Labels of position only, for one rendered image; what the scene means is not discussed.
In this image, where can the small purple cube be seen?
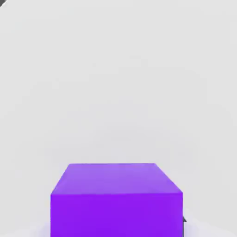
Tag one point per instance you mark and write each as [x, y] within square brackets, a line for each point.
[116, 207]

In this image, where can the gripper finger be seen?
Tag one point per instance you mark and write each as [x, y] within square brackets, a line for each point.
[184, 222]

